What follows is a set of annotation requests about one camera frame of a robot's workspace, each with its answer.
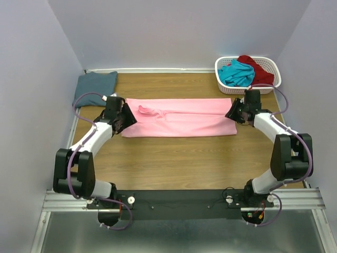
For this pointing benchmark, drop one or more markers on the pink t shirt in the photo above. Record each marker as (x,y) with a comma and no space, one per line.
(180,118)

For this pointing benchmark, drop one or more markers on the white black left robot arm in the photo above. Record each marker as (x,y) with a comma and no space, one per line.
(74,172)

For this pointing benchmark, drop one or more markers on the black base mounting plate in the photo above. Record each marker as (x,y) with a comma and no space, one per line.
(135,205)

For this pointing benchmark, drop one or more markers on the folded grey-blue t shirt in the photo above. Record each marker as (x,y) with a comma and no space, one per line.
(92,86)

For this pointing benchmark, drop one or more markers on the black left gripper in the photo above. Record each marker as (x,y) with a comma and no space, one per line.
(130,119)

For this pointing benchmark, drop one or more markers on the aluminium frame rail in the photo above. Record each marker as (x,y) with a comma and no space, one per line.
(296,223)

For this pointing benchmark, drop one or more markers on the turquoise t shirt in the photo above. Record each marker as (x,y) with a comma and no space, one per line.
(236,74)

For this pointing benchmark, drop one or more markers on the dark red t shirt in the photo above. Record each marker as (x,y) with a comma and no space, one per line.
(261,76)

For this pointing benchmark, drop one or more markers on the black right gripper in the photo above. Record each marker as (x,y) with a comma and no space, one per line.
(231,113)

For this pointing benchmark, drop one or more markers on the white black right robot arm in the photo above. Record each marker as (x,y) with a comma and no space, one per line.
(292,154)

